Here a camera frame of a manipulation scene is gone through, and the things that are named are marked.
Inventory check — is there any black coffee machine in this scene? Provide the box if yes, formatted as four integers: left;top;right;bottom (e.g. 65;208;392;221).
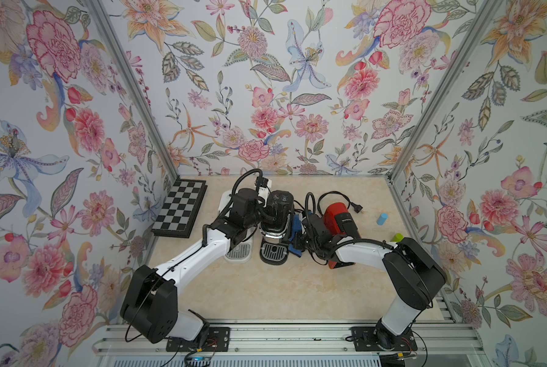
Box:
259;191;295;265

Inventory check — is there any blue microfiber cloth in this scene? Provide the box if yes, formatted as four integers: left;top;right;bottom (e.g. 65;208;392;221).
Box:
288;213;303;258

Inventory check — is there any red coffee machine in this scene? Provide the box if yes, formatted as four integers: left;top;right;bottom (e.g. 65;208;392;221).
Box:
322;203;361;249

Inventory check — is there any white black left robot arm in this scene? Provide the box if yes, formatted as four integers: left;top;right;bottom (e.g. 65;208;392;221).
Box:
120;187;270;345

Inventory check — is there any white coffee machine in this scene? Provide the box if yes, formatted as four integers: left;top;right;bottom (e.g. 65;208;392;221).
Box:
218;190;255;264

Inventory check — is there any blue cylinder block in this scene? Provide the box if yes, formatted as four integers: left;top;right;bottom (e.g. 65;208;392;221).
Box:
377;213;388;226

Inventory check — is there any green cylinder block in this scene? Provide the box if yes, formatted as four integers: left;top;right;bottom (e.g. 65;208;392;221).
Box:
391;233;404;243

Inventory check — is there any black white chessboard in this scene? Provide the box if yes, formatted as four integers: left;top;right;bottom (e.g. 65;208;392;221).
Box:
151;179;208;239

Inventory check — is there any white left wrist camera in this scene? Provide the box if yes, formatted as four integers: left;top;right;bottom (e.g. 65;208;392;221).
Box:
255;176;272;203

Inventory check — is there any black power cable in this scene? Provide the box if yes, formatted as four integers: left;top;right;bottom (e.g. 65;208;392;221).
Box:
316;190;364;217

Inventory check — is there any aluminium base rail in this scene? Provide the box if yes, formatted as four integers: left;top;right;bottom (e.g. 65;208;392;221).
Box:
93;321;490;366

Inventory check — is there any aluminium frame post left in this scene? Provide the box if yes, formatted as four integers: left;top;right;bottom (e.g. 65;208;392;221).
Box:
85;0;180;180

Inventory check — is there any aluminium frame post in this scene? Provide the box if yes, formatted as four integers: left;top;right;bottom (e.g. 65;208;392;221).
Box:
386;1;502;186
85;0;180;180

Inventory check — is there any aluminium frame post right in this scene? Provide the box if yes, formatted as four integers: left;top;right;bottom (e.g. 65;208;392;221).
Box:
386;1;502;186

